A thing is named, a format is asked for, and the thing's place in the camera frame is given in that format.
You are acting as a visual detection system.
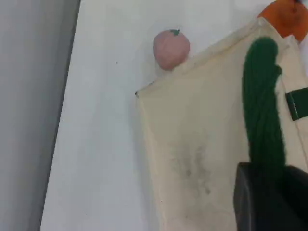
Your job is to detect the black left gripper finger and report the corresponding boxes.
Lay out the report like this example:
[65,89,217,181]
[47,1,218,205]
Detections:
[276,165,308,231]
[233,162,289,231]

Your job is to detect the orange persimmon shaped toy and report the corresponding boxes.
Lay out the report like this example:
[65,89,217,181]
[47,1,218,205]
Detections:
[257,0,308,43]

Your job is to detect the white canvas handbag green handles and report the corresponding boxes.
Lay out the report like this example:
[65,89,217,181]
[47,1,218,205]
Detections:
[134,18,308,231]

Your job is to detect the pink peach shaped bun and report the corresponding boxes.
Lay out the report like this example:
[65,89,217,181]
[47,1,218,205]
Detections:
[153,28,191,71]

